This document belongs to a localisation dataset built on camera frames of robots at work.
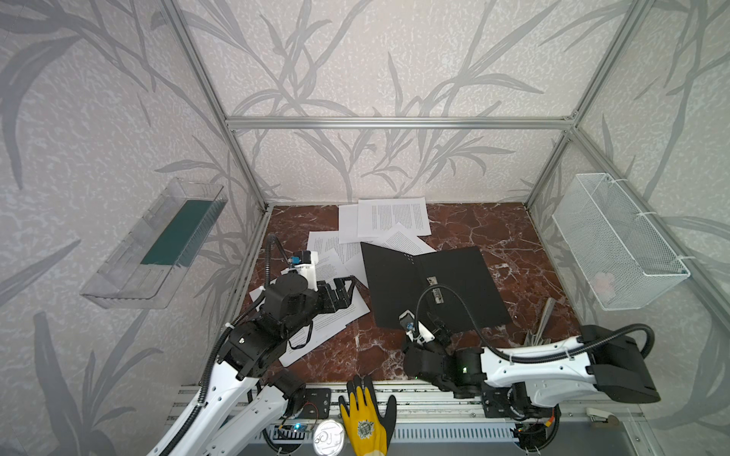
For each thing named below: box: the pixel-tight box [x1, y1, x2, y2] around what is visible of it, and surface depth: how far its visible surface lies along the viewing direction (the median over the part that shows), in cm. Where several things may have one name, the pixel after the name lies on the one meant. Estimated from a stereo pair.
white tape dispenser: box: [585, 407, 620, 427], surface depth 72 cm
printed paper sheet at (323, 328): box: [277, 288, 372, 368], surface depth 88 cm
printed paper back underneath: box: [338, 204, 361, 245], surface depth 118 cm
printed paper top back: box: [357, 196, 433, 239], surface depth 121 cm
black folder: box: [360, 241, 513, 332], surface depth 103 cm
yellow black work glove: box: [338, 374, 398, 456], surface depth 72 cm
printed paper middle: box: [307, 230, 362, 265], surface depth 110 cm
